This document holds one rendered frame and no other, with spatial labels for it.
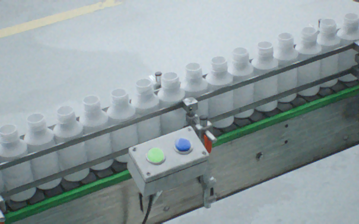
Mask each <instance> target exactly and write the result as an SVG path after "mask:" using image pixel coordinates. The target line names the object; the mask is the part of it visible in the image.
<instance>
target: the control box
mask: <svg viewBox="0 0 359 224"><path fill-rule="evenodd" d="M180 138H186V139H189V141H190V143H191V147H190V149H189V151H186V152H181V151H178V149H177V148H176V147H175V144H176V141H177V140H178V139H180ZM152 148H159V149H161V150H162V151H163V154H164V156H163V160H162V161H159V162H153V161H151V160H150V159H149V158H148V152H149V151H150V150H151V149H152ZM208 158H209V153H208V152H207V151H206V149H205V147H204V146H203V144H202V143H201V141H200V139H199V138H198V136H197V135H196V133H195V132H194V131H193V129H192V127H191V126H189V127H185V128H184V129H180V130H178V131H176V132H173V133H170V134H167V135H164V136H161V137H158V138H155V139H152V140H151V141H148V142H145V143H142V144H139V145H136V146H133V147H130V148H129V154H128V164H127V168H128V171H129V172H130V174H131V176H133V179H134V181H135V182H136V184H137V186H138V188H139V190H140V192H141V193H142V195H143V196H142V202H141V203H142V208H143V214H146V215H145V218H144V221H143V223H142V224H145V223H146V221H147V219H148V216H149V213H150V212H152V211H154V210H157V209H159V208H162V207H164V203H163V190H165V189H167V188H169V187H172V186H174V185H177V184H180V183H183V182H185V181H189V180H191V179H193V178H195V177H198V176H200V175H203V174H204V173H205V170H206V165H207V164H208Z"/></svg>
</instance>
